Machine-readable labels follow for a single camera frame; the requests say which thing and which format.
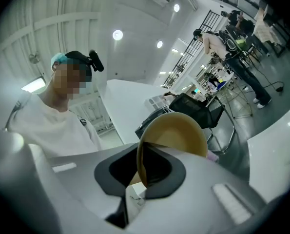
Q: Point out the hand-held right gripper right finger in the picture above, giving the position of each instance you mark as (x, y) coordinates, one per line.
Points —
(196, 203)

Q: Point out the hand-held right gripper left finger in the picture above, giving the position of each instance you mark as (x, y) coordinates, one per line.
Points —
(74, 179)

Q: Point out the beige bowl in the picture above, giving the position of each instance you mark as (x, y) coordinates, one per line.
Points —
(179, 135)

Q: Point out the person's white shirt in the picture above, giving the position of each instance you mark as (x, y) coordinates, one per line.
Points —
(49, 130)

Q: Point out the small black chest clip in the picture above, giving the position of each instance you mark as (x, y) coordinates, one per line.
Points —
(83, 122)

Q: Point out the white sink on black stand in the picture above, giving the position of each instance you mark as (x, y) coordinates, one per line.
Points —
(269, 160)

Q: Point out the person's head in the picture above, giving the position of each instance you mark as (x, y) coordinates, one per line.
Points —
(64, 86)

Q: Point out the black chair with chrome legs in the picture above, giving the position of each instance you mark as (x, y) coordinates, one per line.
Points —
(191, 108)

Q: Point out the white cubby shelf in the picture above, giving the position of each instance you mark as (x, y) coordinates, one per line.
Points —
(157, 102)

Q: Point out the teal hair cap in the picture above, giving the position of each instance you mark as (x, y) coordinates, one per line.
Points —
(58, 60)

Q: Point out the round ceiling light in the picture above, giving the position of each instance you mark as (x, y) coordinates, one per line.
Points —
(160, 44)
(176, 7)
(117, 34)

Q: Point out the black metal railing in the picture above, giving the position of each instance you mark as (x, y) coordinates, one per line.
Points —
(211, 21)

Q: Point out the beige checkered tablecloth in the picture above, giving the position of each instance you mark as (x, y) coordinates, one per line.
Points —
(264, 30)

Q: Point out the black head-mounted camera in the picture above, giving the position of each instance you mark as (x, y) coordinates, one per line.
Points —
(81, 57)

